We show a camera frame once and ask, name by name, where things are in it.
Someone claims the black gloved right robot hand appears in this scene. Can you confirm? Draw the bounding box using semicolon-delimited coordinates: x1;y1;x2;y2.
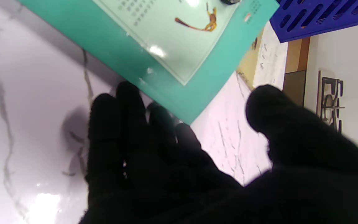
78;82;358;224

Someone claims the teal book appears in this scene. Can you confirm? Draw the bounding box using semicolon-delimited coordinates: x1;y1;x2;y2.
17;0;280;125

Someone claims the beige and white book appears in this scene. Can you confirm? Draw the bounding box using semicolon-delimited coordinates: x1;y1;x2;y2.
236;20;289;91

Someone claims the blue perforated plastic file rack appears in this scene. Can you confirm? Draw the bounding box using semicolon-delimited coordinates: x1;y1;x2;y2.
269;0;358;43

